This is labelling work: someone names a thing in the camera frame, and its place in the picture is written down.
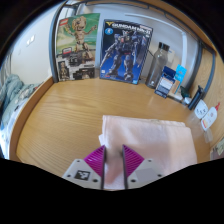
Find green toy figure box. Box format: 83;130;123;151
55;13;101;83

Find black electric shaver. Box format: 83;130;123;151
187;85;204;111

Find teal blanket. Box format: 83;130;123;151
0;73;44;134

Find blue robot model kit box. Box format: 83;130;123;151
99;19;154;85

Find bed with checked sheet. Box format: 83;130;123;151
0;99;26;158

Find white wall switch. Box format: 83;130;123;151
26;34;36;46

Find green patterned cloth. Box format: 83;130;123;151
213;136;224;158

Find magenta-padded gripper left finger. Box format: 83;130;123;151
62;145;107;191

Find dark blue small box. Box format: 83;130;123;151
154;65;177;99

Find pale pink towel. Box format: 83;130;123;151
98;115;198;191

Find white bottle with red cap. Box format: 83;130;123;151
200;102;222;132

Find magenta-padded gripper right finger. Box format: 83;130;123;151
122;144;165;190

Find light blue small box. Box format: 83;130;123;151
171;64;188;94

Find dark green round case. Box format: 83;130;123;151
180;86;192;102

